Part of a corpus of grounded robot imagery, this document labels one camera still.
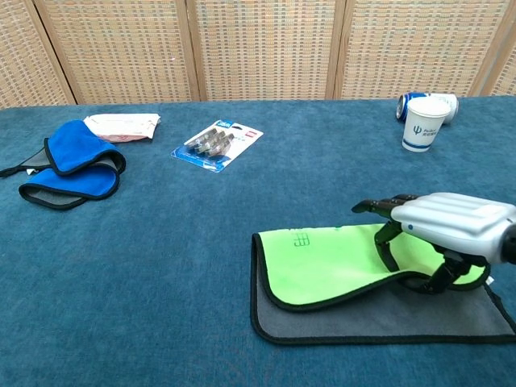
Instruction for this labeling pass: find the white paper cup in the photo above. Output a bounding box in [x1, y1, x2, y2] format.
[401, 98, 452, 153]

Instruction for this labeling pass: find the woven wooden folding screen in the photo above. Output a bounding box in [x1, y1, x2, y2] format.
[0, 0, 516, 109]

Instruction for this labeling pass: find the teal table cover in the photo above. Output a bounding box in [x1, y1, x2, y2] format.
[0, 95, 516, 387]

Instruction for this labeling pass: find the blue cloth with black trim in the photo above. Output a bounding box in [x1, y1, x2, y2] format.
[0, 119, 127, 211]

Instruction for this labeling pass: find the blister pack of clips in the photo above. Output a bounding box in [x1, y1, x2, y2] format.
[169, 119, 264, 173]

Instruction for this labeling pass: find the white pink wet wipes pack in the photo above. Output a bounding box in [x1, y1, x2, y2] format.
[83, 113, 162, 144]

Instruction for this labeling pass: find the grey and green cloth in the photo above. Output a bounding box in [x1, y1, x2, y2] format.
[249, 223, 516, 346]

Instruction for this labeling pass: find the blue white drink can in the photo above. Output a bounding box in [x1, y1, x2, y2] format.
[395, 91, 460, 126]

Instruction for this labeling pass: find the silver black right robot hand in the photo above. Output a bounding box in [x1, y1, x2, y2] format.
[351, 192, 516, 295]

